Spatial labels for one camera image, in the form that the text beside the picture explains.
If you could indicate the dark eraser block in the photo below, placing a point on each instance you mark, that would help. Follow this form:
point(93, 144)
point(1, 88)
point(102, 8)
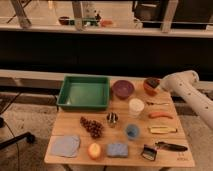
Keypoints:
point(153, 82)

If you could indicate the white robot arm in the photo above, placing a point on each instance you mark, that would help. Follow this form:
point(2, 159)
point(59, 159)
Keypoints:
point(182, 84)

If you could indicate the purple bowl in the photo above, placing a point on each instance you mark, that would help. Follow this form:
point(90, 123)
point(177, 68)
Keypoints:
point(123, 89)

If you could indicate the red bowl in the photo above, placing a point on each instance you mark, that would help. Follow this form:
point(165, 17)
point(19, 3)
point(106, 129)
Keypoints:
point(149, 90)

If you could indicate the green plastic tray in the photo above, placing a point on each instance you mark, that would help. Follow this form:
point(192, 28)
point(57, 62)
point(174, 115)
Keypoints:
point(84, 93)

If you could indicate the small metal cup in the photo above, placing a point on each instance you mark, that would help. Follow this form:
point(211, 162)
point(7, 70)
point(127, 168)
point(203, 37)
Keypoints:
point(112, 119)

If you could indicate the white cup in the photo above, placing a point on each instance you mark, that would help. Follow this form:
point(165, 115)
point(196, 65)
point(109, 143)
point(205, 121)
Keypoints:
point(136, 106)

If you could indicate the bunch of red grapes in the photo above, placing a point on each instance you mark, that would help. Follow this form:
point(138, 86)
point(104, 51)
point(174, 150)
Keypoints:
point(94, 128)

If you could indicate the small spoon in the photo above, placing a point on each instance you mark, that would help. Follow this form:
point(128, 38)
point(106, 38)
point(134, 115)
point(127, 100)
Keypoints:
point(154, 103)

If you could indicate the orange carrot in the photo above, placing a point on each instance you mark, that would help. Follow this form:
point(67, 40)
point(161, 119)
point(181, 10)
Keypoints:
point(159, 114)

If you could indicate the blue sponge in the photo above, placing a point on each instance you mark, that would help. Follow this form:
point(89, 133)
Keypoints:
point(117, 150)

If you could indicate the yellow banana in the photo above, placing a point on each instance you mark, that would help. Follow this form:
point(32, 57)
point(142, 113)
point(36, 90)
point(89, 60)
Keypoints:
point(162, 129)

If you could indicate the blue grey cloth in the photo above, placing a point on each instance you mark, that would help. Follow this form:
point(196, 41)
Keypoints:
point(66, 146)

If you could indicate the black binder clip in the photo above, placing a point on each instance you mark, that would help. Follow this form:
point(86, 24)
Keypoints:
point(149, 152)

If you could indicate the black office chair base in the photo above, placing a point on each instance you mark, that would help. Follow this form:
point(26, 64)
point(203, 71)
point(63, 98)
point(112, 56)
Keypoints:
point(29, 137)

